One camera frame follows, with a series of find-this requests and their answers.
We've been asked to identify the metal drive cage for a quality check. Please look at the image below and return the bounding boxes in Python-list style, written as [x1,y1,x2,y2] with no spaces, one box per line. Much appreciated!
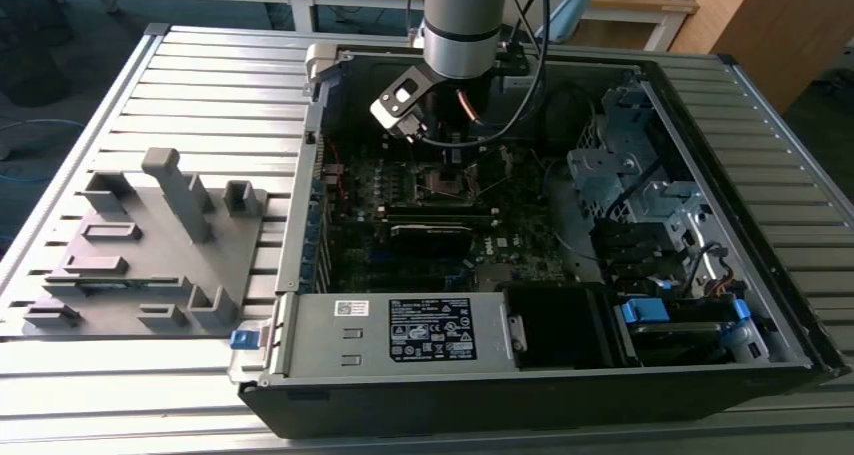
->
[566,87,719,236]

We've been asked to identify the black looped cable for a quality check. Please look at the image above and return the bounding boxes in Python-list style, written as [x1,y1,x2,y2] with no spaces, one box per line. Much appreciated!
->
[542,82,599,149]

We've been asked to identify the blue power supply latch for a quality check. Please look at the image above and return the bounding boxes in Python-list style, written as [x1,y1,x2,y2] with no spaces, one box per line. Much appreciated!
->
[226,328,260,351]

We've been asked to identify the light blue floor cable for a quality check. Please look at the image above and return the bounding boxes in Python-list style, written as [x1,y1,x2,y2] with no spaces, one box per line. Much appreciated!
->
[0,117,88,182]

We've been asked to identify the wooden desk white frame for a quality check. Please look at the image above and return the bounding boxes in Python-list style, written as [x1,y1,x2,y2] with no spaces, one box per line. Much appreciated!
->
[292,0,701,52]

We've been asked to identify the grey parts rack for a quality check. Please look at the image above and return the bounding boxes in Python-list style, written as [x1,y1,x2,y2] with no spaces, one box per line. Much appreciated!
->
[19,147,272,337]

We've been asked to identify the thin wire locking lever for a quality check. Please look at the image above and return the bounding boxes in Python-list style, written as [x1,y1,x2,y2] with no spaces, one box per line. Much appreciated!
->
[478,166,531,196]

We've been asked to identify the black graphics card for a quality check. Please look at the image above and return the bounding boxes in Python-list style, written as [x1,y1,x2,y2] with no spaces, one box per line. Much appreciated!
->
[388,221,476,262]

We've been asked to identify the green RAM stick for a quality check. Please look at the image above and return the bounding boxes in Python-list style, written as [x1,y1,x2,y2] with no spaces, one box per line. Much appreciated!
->
[73,278,153,292]

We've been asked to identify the grey power supply unit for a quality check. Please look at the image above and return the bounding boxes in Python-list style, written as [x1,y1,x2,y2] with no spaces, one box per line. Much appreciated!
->
[263,292,530,379]

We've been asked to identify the black RAM slot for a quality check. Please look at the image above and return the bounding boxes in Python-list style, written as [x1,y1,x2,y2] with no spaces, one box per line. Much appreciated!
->
[384,216,499,227]

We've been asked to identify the metal socket cover frame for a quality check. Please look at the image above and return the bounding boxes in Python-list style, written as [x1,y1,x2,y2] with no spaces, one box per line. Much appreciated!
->
[468,146,522,197]

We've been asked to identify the CPU socket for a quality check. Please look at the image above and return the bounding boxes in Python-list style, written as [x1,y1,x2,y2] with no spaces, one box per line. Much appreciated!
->
[414,163,483,207]

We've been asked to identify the wide blue drive clip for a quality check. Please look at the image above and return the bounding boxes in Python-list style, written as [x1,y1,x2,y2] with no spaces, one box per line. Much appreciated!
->
[618,297,671,325]

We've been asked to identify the green motherboard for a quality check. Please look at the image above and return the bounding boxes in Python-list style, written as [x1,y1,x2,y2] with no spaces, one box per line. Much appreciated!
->
[319,129,602,294]

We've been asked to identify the wooden cabinet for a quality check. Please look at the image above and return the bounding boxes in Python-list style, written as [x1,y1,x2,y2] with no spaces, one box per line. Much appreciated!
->
[670,0,854,116]

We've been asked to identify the grey case release latch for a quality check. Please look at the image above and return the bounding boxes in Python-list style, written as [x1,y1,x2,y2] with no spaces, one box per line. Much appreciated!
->
[303,43,355,97]

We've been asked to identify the silver hard disk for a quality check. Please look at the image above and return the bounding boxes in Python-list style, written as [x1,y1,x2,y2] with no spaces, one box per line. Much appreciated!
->
[630,322,733,367]

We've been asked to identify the black drive connector bundle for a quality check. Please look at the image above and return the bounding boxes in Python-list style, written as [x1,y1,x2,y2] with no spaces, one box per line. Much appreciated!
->
[591,219,669,281]

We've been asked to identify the silver CPU green edge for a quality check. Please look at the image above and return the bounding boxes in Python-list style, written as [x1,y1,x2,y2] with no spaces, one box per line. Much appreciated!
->
[426,170,470,196]

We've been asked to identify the black drive cable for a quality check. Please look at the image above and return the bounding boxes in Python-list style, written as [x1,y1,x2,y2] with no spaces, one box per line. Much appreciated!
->
[604,157,666,216]

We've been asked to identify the black open PC case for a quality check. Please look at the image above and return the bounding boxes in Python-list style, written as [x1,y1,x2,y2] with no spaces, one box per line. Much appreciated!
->
[226,39,854,439]

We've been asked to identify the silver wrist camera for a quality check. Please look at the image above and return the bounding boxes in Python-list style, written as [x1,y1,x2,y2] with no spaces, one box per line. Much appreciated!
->
[368,64,442,140]

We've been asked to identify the black wire with plug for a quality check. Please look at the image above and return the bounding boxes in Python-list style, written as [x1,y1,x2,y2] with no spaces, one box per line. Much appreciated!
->
[683,239,729,296]

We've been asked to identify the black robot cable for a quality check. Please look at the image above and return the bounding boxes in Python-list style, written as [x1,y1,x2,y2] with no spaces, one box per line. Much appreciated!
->
[412,0,555,149]

